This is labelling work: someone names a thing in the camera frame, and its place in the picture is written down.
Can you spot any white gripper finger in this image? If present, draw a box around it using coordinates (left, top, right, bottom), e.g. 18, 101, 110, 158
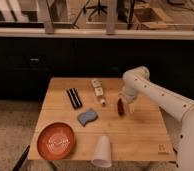
128, 102, 135, 114
118, 92, 123, 99

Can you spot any dark red pepper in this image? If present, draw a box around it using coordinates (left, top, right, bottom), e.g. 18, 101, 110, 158
117, 98, 125, 116

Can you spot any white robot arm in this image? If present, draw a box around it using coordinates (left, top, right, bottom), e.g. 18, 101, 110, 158
121, 66, 194, 171

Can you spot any orange ceramic bowl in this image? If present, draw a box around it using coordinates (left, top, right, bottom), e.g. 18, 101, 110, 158
37, 122, 75, 161

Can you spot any small white bottle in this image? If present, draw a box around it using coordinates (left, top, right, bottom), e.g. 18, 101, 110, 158
91, 79, 106, 106

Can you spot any blue sponge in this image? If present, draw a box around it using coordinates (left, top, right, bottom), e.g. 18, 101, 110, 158
77, 108, 98, 127

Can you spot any black striped rectangular block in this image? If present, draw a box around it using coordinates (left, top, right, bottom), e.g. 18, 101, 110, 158
67, 88, 82, 109

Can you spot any white foam cup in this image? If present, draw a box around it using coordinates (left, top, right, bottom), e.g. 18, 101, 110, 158
91, 136, 112, 168

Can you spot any cardboard box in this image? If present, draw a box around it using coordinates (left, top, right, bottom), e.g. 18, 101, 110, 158
134, 4, 173, 30

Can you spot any black office chair base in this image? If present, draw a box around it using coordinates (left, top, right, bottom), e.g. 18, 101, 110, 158
81, 0, 107, 22

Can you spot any black table leg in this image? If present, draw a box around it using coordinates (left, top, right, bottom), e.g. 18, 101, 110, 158
12, 145, 30, 171

